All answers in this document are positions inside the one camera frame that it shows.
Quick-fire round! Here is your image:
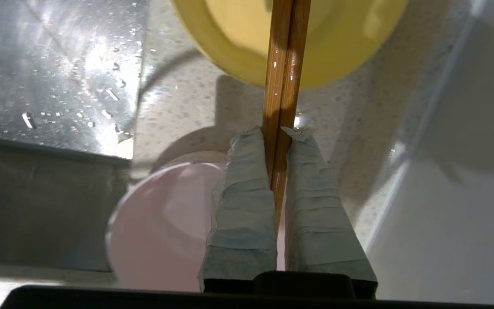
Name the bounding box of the stainless steel sink basin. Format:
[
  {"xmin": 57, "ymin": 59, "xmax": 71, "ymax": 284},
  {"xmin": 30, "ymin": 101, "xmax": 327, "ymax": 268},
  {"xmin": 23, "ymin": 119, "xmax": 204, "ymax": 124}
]
[{"xmin": 0, "ymin": 0, "xmax": 149, "ymax": 275}]

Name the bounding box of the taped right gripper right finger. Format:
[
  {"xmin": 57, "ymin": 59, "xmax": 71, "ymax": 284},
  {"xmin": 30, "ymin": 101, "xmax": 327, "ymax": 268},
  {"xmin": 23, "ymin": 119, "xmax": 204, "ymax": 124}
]
[{"xmin": 280, "ymin": 126, "xmax": 378, "ymax": 297}]

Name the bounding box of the pink plastic bowl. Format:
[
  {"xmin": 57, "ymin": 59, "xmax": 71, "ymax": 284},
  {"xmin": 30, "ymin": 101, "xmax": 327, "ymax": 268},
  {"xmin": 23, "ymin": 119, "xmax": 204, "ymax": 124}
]
[{"xmin": 105, "ymin": 151, "xmax": 286, "ymax": 293}]

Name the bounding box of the brown wooden chopstick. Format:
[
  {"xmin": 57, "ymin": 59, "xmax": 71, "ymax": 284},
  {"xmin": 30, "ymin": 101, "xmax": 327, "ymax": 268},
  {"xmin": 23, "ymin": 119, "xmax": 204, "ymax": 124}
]
[
  {"xmin": 262, "ymin": 0, "xmax": 294, "ymax": 181},
  {"xmin": 271, "ymin": 0, "xmax": 312, "ymax": 230}
]

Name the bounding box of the yellow plastic bowl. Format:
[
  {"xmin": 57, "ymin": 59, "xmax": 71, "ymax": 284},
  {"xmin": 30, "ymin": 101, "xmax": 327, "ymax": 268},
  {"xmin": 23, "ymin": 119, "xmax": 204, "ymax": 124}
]
[{"xmin": 171, "ymin": 0, "xmax": 410, "ymax": 91}]

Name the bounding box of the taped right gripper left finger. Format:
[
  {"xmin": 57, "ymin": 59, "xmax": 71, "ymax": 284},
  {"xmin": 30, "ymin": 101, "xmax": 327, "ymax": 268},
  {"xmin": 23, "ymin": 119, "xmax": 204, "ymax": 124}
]
[{"xmin": 199, "ymin": 126, "xmax": 278, "ymax": 293}]

